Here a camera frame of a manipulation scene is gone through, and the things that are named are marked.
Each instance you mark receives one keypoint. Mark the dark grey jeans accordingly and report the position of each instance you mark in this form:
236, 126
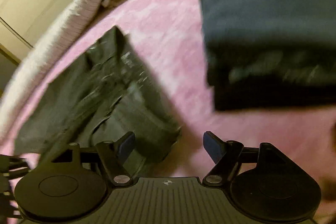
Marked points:
105, 93

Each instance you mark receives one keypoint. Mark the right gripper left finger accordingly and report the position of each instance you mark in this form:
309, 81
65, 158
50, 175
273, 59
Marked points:
112, 155

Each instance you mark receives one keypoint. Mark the pink rose bedspread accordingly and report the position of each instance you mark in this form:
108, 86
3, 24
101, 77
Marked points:
166, 34

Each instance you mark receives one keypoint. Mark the white rolled quilt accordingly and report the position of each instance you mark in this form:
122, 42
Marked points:
60, 35

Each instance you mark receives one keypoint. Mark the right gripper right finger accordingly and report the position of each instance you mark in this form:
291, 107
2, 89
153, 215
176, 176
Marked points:
225, 155

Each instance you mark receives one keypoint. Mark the folded dark blue jeans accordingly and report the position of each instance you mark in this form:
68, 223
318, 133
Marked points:
269, 53

